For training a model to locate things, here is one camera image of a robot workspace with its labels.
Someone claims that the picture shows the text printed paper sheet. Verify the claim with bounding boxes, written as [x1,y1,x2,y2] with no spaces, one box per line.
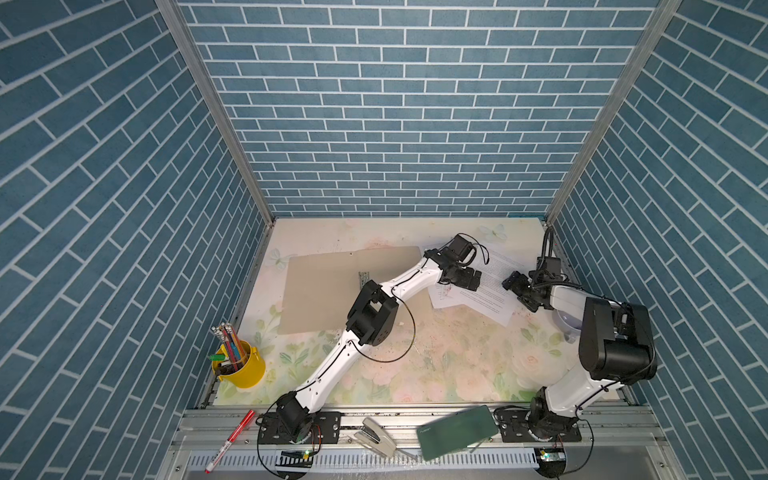
[451,249,526,327]

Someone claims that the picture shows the beige cardboard file folder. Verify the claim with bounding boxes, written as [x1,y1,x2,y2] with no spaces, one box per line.
[277,246,422,335]

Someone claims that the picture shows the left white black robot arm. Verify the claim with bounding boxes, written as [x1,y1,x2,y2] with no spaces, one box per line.
[274,233,490,443]

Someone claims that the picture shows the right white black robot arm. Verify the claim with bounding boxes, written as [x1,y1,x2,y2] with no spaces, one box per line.
[502,256,657,441]

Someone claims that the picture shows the metal folder clip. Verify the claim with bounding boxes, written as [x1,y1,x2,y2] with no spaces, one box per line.
[358,271,370,288]

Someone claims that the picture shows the small-text printed paper sheet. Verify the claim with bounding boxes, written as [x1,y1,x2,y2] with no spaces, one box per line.
[428,284,464,309]

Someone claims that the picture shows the lavender ceramic cup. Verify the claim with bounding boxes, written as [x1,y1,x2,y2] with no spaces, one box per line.
[553,310,582,344]

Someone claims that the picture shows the green notebook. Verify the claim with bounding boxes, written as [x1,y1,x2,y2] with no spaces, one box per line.
[416,405,498,461]

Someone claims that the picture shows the right controller board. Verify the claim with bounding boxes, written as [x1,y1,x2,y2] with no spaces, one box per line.
[534,447,567,479]

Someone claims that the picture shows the controller board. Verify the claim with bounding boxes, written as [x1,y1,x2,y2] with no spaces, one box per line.
[534,447,567,479]
[274,450,315,480]

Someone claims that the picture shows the grey stapler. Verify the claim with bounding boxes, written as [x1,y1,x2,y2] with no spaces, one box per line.
[353,417,397,458]

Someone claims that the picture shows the yellow pen holder cup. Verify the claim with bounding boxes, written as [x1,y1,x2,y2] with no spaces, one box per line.
[211,340,266,389]

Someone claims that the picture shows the coloured pencils bundle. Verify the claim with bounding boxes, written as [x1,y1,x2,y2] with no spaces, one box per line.
[210,322,245,371]

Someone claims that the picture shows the left controller board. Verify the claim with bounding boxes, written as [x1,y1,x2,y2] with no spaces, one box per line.
[274,450,315,480]

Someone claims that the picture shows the red white marker pen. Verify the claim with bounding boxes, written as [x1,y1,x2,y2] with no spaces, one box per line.
[204,410,256,474]

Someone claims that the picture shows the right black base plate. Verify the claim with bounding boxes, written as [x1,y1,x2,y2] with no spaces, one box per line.
[492,406,582,443]

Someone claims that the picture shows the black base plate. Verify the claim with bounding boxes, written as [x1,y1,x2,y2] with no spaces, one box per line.
[258,411,341,445]
[492,406,582,443]

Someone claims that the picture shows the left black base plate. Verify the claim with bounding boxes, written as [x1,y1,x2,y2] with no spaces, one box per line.
[258,411,341,445]

